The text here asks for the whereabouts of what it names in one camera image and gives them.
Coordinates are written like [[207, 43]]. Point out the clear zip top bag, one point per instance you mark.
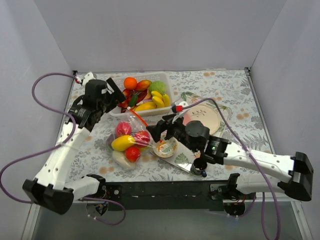
[[137, 123]]

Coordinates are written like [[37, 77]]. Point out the white plastic fruit basket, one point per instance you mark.
[[152, 76]]

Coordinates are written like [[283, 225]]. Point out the red cherries cluster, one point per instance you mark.
[[126, 93]]

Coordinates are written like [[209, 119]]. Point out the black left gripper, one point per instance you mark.
[[111, 95]]

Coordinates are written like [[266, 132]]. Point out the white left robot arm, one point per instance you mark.
[[50, 188]]

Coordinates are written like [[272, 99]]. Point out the green fruit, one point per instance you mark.
[[158, 86]]

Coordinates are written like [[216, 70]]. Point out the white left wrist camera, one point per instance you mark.
[[86, 78]]

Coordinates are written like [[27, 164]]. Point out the dark blue cup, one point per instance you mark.
[[199, 167]]

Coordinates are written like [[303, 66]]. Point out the pink white plate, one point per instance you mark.
[[205, 114]]

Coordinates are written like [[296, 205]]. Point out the yellow fruit under radish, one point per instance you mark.
[[146, 106]]

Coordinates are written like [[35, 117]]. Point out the white radish toy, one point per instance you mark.
[[120, 159]]

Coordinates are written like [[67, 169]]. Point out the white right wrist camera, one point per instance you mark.
[[179, 109]]

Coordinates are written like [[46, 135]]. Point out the floral small bowl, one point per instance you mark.
[[165, 148]]

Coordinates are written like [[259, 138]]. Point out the leaf pattern tray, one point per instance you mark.
[[184, 158]]

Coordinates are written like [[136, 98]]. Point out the yellow mango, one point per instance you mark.
[[122, 143]]

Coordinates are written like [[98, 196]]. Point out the orange red mango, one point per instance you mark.
[[142, 85]]

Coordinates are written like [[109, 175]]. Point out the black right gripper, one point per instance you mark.
[[169, 128]]

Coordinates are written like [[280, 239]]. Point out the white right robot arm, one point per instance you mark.
[[290, 175]]

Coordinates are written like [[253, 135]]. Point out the orange fruit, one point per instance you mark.
[[130, 83]]

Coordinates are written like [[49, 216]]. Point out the red pomegranate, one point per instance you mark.
[[123, 128]]

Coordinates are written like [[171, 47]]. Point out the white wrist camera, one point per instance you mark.
[[86, 78], [179, 109]]

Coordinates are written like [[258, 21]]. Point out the black base bar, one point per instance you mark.
[[169, 195]]

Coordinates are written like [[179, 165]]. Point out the red apple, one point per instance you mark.
[[132, 154]]

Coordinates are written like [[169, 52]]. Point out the floral tablecloth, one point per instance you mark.
[[230, 88]]

